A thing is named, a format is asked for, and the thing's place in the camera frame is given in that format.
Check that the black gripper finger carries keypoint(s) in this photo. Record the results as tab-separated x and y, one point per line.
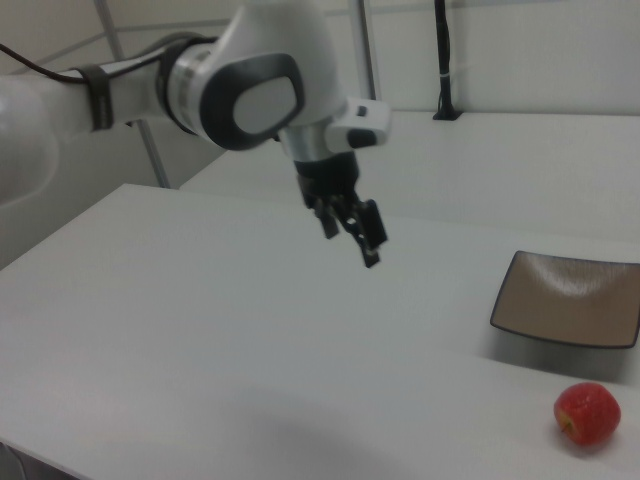
372	227
329	222

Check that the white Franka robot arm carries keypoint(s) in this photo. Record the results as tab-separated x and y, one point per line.
260	60

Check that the square brown ceramic plate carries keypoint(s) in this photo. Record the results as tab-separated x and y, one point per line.
565	300

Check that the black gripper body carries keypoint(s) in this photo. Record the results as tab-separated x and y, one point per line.
327	175

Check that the red apple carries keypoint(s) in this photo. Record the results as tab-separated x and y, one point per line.
587	412

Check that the black camera stand pole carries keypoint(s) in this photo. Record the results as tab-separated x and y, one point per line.
444	55

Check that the upright metal frame bar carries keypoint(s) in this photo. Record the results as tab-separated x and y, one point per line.
365	45

